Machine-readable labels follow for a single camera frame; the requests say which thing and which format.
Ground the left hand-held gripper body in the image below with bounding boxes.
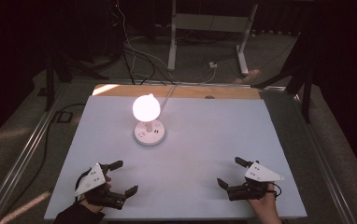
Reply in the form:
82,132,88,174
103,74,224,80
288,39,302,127
74,162,127,210

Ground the black stand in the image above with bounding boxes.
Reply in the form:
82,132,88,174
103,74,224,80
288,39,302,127
43,36,110,112
250,27,314,124

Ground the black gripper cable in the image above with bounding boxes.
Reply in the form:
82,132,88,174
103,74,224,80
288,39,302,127
74,172,91,203
269,181,283,200

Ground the person's right hand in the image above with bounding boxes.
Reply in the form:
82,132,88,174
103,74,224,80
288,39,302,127
247,182,281,217

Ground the black floor cable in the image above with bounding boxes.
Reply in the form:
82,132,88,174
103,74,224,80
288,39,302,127
3,103,87,220

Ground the white hanging cable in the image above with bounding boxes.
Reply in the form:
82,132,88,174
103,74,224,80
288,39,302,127
116,0,175,82

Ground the person's left hand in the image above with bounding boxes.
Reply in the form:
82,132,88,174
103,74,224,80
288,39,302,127
79,175,113,215

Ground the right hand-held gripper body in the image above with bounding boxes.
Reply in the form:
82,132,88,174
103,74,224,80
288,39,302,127
227,161,285,202

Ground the aluminium floor rail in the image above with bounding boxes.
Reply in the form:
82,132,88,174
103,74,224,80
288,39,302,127
0,83,72,224
287,91,357,224

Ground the white socket cable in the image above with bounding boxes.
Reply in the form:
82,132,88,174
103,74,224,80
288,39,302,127
159,83,179,114

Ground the round white power socket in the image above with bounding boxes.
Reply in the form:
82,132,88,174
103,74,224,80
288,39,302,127
134,119,166,147

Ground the glowing round bulb lamp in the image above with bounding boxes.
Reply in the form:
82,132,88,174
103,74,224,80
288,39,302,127
132,92,162,133

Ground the light grey table mat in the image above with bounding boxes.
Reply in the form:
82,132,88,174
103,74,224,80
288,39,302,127
43,94,308,221

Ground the white metal stand frame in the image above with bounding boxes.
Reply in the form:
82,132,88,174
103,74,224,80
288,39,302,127
166,0,259,77

